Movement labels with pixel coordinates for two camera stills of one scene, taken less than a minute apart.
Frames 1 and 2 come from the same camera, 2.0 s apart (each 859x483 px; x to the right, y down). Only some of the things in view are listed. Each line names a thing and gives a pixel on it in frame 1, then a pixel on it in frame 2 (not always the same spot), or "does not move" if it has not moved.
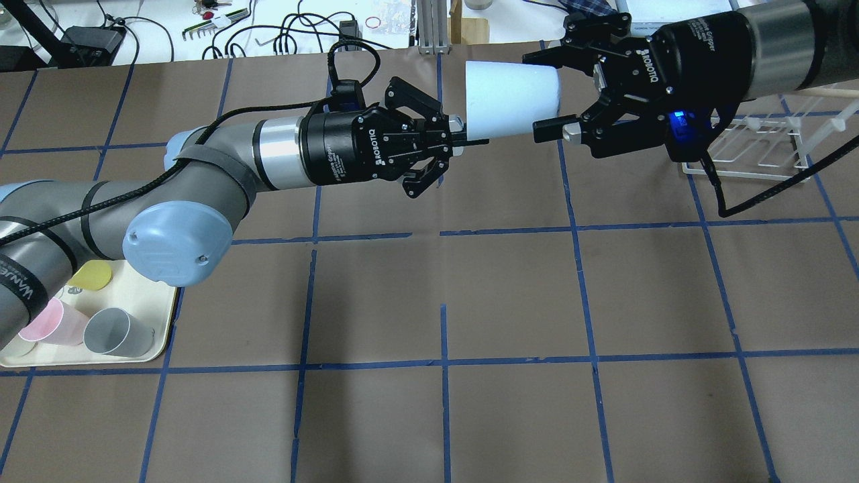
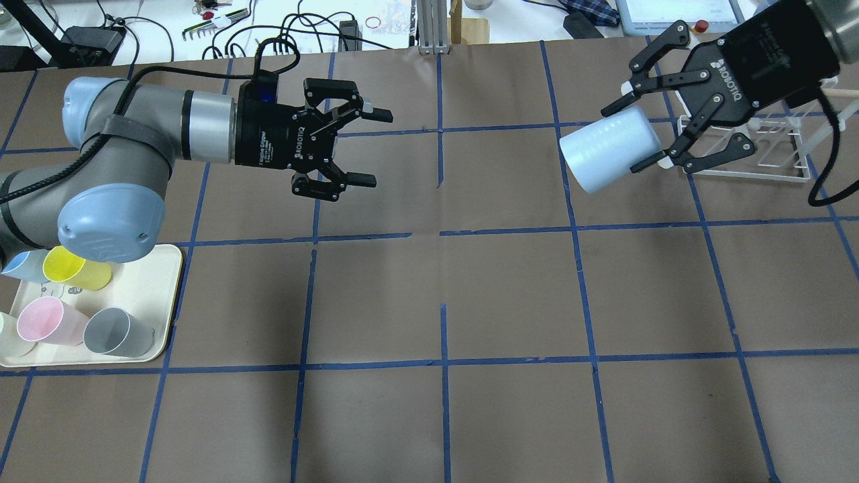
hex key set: [210, 26] does not move
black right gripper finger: [558, 56] to [622, 102]
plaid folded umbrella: [599, 7] does not move
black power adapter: [85, 46] does not move
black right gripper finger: [566, 127] to [648, 162]
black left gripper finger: [458, 129] to [379, 115]
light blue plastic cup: [506, 98] to [600, 153]
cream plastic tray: [151, 302] does not move
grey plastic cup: [113, 331] does not move
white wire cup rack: [774, 149] does not move
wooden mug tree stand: [466, 30] does not move
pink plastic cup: [56, 324] does not move
